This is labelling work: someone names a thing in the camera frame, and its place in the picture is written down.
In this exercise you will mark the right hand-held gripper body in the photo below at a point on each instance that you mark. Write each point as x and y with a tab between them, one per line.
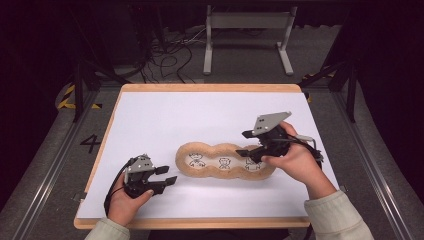
271	140

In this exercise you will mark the black metal stand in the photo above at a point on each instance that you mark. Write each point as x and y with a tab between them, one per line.
350	96
78	93

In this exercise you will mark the yellow black hazard tape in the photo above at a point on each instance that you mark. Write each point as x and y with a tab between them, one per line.
66	105

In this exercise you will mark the person's right hand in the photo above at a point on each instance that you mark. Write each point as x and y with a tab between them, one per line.
303	163

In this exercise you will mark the tan fleece-rimmed pad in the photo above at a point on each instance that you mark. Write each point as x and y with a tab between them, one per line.
213	150

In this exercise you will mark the grey metal stand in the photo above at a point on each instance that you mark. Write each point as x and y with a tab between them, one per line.
248	20

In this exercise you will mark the small metal table bracket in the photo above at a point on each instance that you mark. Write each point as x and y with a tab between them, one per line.
344	188
79	196

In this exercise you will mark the aluminium floor rail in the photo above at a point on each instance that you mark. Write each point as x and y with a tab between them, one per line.
373	173
50	173

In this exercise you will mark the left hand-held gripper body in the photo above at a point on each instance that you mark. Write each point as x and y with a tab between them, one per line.
140	173

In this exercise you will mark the white table cover sheet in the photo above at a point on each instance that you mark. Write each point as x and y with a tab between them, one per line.
200	113

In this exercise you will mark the person's left hand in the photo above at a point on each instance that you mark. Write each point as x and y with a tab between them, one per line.
123	208

